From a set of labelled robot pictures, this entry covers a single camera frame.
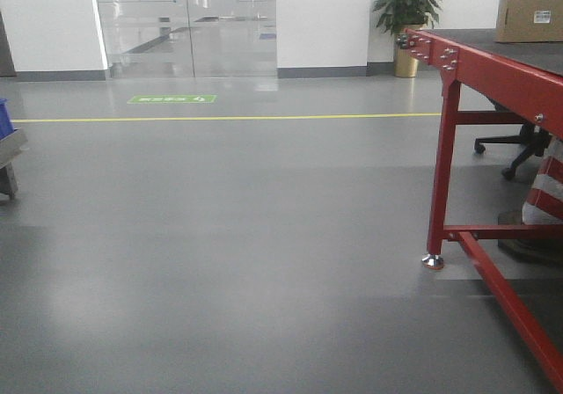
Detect brown cardboard package box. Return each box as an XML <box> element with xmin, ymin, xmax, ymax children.
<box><xmin>494</xmin><ymin>0</ymin><xmax>562</xmax><ymax>43</ymax></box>

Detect green floor sign sticker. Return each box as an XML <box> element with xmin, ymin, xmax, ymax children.
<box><xmin>128</xmin><ymin>94</ymin><xmax>216</xmax><ymax>105</ymax></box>

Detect gold plant pot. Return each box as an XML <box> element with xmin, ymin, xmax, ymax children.
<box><xmin>394</xmin><ymin>25</ymin><xmax>424</xmax><ymax>78</ymax></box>

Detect glass double door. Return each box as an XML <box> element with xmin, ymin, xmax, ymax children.
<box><xmin>97</xmin><ymin>0</ymin><xmax>277</xmax><ymax>77</ymax></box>

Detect green potted plant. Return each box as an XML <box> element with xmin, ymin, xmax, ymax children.
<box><xmin>373</xmin><ymin>0</ymin><xmax>443</xmax><ymax>35</ymax></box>

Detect red white striped cone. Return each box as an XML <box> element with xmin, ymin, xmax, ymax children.
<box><xmin>522</xmin><ymin>138</ymin><xmax>562</xmax><ymax>225</ymax></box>

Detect blue plastic bin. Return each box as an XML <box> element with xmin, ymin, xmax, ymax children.
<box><xmin>0</xmin><ymin>98</ymin><xmax>15</xmax><ymax>139</ymax></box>

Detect white shipping label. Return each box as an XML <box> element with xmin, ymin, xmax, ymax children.
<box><xmin>533</xmin><ymin>10</ymin><xmax>552</xmax><ymax>24</ymax></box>

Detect red metal table frame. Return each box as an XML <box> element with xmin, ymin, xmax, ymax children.
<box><xmin>407</xmin><ymin>29</ymin><xmax>562</xmax><ymax>390</ymax></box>

